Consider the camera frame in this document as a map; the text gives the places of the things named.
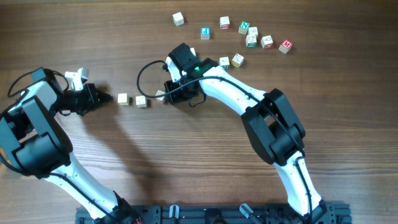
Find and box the yellow edged wooden block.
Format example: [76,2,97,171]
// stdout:
[117,93,130,106]

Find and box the plain wooden block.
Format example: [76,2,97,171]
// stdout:
[135,95,147,108]

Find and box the green edged picture block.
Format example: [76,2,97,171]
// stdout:
[218,57,230,70]

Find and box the yellow picture block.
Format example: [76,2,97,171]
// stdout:
[231,54,244,68]

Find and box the blue P letter block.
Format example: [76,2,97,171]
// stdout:
[200,27,210,40]

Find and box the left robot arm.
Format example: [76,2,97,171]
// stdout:
[1,67,141,223]

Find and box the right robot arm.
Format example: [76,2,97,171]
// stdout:
[164,43,323,223]

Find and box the red edged top block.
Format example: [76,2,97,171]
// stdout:
[220,16,231,30]

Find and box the green edged N block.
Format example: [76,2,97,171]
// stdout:
[245,35,257,48]

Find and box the green N letter block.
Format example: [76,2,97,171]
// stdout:
[238,21,250,35]

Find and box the white picture block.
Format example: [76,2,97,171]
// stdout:
[248,27,258,37]

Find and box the red edged white block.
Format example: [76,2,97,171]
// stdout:
[261,35,274,49]

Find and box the red M letter block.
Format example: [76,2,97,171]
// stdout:
[279,40,293,54]

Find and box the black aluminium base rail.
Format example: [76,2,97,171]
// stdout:
[75,203,353,224]

